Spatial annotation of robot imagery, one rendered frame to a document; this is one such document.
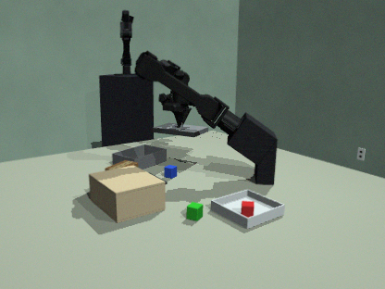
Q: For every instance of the small blue block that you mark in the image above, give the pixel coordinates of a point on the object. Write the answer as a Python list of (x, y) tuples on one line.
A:
[(170, 171)]

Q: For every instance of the brown cardboard box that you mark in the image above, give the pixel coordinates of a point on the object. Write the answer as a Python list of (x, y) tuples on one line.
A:
[(122, 164)]

